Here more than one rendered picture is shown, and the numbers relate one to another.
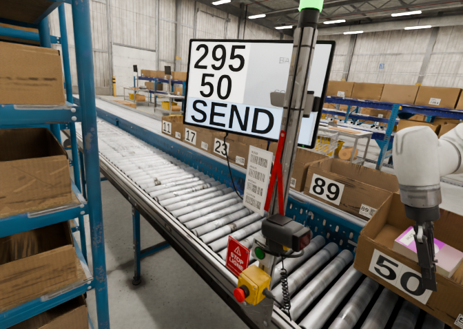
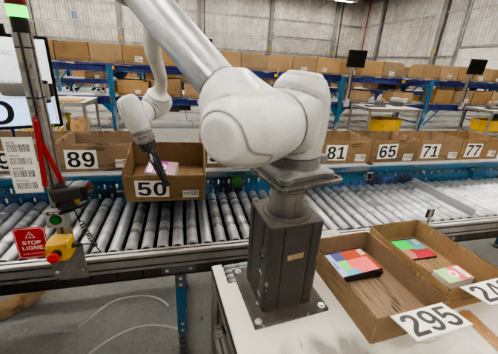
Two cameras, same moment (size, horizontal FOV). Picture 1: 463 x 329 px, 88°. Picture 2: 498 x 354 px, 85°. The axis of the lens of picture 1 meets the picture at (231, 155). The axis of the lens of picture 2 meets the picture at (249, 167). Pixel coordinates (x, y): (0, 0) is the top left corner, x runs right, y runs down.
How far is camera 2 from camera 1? 0.49 m
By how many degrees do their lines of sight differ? 56
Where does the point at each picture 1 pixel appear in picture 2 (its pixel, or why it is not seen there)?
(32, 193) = not seen: outside the picture
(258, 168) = (21, 154)
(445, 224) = (165, 150)
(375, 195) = (121, 149)
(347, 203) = (104, 164)
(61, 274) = not seen: outside the picture
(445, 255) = (170, 167)
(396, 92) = (103, 51)
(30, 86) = not seen: outside the picture
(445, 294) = (173, 184)
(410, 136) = (125, 102)
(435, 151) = (141, 108)
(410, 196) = (139, 138)
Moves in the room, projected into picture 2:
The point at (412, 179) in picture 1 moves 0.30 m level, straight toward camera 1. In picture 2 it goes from (135, 128) to (133, 148)
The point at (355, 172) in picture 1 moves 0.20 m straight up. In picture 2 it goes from (99, 138) to (95, 107)
